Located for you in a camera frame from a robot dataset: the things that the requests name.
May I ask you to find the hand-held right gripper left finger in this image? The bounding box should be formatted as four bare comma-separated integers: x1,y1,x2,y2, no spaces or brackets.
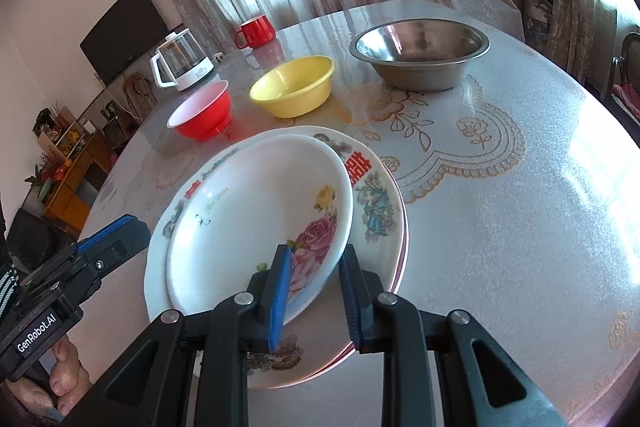
60,244,294,427

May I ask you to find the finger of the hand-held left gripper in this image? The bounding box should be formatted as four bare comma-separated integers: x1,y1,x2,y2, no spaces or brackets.
20,214,152,303

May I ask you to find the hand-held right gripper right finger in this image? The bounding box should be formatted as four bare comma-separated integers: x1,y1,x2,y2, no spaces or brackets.
339,244,571,427

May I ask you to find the white plate with purple flowers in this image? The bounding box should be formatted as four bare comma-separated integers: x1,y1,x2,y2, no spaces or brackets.
245,177,410,390

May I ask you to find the white plate with pink roses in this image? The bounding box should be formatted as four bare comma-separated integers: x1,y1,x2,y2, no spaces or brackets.
165,134,355,324

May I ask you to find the white plate with red characters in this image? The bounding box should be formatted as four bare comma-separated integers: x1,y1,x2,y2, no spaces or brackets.
143,125,405,389

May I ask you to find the red bowl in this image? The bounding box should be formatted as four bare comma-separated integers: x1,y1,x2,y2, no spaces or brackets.
166,80,234,142

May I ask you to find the yellow bowl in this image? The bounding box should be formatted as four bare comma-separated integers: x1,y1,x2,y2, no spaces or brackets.
249,55,336,118

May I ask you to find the stainless steel bowl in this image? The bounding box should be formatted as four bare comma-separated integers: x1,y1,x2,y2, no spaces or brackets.
348,19,491,92

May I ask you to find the person's left hand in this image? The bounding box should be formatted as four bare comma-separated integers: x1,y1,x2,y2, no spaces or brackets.
0,336,93,425

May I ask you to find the orange wooden cabinet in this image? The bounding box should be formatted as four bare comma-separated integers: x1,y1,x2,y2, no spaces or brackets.
42,142,113,220

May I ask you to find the black sofa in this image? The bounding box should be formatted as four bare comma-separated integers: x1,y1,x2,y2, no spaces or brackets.
7,207,78,268

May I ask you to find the small black appliance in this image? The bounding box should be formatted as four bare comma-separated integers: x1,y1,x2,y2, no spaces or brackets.
100,102,126,142

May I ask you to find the small wooden shelf unit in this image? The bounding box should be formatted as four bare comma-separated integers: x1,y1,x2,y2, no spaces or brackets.
35,107,86,158

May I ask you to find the brown wooden chair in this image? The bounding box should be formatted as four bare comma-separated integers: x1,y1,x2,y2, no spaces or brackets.
120,74,156,120

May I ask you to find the white glass electric kettle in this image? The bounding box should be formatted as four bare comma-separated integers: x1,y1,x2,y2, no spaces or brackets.
150,28,217,92

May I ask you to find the red mug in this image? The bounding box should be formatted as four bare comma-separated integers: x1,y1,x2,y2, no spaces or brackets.
234,15,277,50

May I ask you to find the patterned cushion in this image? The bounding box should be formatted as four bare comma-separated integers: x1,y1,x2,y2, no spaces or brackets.
521,0,556,48

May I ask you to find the dark chair with pink cushion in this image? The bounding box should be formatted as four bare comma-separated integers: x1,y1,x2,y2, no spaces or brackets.
602,32,640,128

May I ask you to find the black wall television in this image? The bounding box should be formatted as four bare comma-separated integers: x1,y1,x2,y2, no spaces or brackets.
80,0,169,86

